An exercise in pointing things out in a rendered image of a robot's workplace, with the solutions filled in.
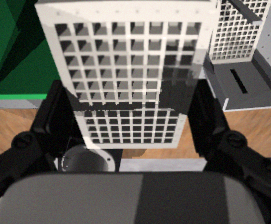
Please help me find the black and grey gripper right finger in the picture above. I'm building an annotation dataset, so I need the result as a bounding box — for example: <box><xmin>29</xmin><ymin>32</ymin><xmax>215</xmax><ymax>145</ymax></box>
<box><xmin>187</xmin><ymin>79</ymin><xmax>271</xmax><ymax>224</ymax></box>

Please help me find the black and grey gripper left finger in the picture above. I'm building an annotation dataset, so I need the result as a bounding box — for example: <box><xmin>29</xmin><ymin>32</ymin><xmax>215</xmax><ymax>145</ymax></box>
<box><xmin>0</xmin><ymin>80</ymin><xmax>75</xmax><ymax>198</ymax></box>

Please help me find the green bin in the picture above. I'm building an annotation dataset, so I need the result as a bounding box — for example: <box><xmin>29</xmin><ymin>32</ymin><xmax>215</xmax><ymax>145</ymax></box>
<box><xmin>0</xmin><ymin>0</ymin><xmax>61</xmax><ymax>99</ymax></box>

